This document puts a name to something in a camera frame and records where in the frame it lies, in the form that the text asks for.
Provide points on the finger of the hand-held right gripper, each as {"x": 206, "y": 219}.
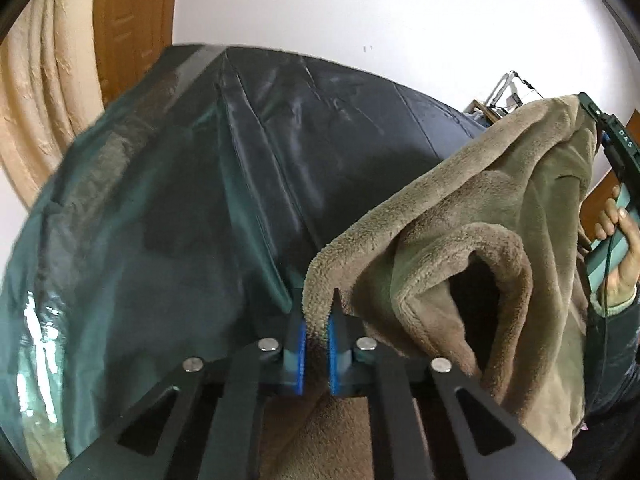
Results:
{"x": 594, "y": 106}

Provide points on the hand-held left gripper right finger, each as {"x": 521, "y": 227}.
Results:
{"x": 332, "y": 360}

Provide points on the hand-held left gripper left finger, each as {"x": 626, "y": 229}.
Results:
{"x": 300, "y": 355}

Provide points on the brown fleece sweater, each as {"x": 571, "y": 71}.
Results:
{"x": 450, "y": 210}

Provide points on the person's right forearm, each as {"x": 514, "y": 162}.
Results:
{"x": 615, "y": 350}

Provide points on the person's right hand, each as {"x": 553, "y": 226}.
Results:
{"x": 631, "y": 260}

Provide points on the desk lamp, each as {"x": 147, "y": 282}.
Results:
{"x": 510, "y": 87}

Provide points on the dark green bed cover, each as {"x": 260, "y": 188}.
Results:
{"x": 200, "y": 185}

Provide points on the beige curtain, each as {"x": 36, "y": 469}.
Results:
{"x": 35, "y": 100}

